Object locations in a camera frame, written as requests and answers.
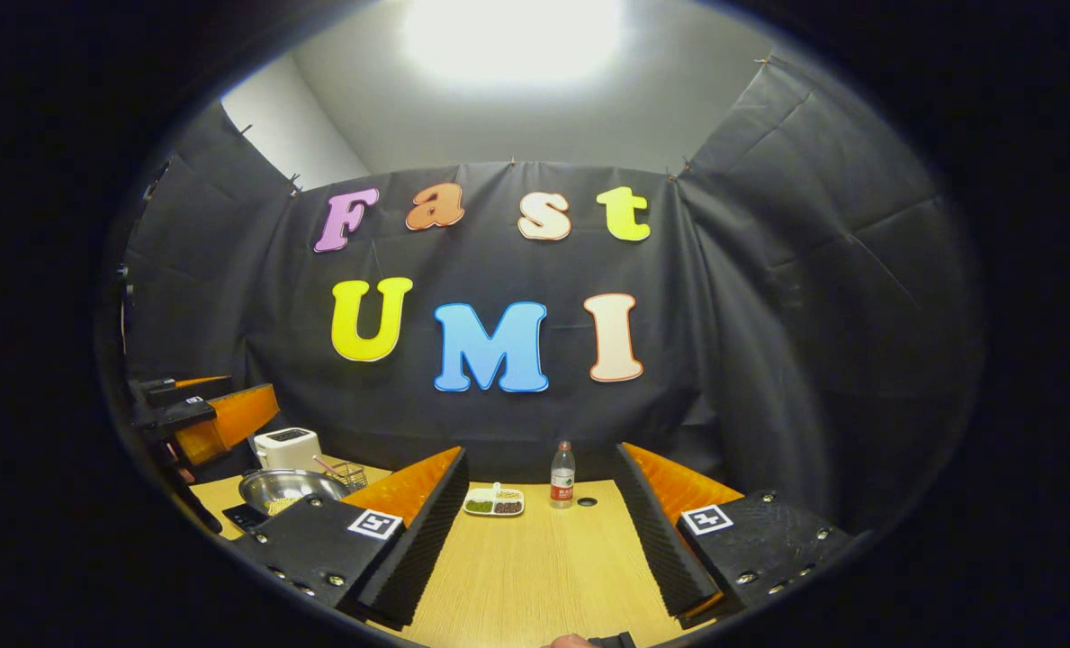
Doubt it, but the white toaster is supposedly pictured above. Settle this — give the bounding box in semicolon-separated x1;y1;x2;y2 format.
253;427;324;473

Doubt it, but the stainless steel pot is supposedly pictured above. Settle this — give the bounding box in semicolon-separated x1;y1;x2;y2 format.
238;468;353;517

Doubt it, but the white divided dish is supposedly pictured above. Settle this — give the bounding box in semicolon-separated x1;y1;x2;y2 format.
463;483;526;518

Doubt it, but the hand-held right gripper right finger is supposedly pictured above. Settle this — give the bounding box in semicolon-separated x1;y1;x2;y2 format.
612;442;852;629

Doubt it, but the clear plastic water bottle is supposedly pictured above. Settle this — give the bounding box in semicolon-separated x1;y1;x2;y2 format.
550;440;577;510

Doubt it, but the black induction cooktop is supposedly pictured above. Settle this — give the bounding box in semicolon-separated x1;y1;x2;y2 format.
221;502;270;532

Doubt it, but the ceiling light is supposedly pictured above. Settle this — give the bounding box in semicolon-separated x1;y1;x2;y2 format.
400;0;625;86

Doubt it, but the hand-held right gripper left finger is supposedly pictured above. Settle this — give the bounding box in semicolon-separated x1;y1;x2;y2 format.
229;445;471;631

